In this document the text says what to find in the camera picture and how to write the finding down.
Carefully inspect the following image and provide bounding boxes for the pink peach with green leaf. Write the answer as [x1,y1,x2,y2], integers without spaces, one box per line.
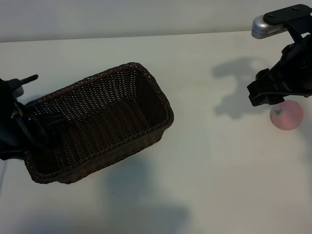
[270,99,305,131]

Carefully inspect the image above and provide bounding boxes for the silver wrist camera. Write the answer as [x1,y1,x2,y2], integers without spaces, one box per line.
[8,79,24,97]
[251,15,290,39]

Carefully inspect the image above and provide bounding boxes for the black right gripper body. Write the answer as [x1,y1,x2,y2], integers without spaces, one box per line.
[247,34,312,103]

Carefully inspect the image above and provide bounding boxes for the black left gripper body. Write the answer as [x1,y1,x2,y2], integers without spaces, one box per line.
[0,79,64,161]

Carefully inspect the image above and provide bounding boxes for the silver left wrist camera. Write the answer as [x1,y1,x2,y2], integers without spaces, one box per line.
[8,79,24,97]

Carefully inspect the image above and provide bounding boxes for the dark brown wicker basket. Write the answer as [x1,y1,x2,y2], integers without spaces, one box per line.
[23,62,175,185]

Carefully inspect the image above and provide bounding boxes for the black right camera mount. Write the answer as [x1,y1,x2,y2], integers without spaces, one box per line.
[263,3,312,46]

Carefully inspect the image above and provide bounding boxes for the black braided camera cable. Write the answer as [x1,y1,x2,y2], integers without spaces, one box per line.
[17,74,39,85]

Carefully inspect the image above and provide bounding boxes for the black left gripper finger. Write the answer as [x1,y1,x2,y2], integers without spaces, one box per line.
[48,126,63,147]

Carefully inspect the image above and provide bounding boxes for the black flat ribbon cable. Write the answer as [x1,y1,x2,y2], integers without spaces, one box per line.
[13,102,48,147]

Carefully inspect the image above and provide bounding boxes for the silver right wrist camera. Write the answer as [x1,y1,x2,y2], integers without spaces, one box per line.
[251,15,290,39]

